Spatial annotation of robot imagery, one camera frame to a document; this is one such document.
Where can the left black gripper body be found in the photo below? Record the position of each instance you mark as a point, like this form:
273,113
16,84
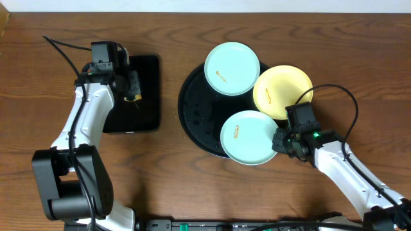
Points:
133,85

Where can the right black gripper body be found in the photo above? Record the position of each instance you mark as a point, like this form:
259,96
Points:
284,142

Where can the yellow green scrub sponge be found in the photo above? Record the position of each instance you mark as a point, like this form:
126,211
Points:
133,98

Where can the light blue plate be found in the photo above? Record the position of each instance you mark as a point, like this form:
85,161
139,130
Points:
246,137
232,68

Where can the yellow plate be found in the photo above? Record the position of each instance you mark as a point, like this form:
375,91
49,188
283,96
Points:
278,88

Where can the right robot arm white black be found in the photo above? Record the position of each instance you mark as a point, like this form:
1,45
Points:
379,207

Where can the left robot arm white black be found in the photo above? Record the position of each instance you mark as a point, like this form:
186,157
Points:
72,181

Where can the black rectangular tray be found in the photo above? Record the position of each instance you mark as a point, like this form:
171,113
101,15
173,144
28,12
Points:
144,114

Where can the black round tray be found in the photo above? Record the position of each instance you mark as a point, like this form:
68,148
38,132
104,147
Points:
203,111

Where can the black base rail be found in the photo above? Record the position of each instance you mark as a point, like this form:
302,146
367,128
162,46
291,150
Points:
168,225

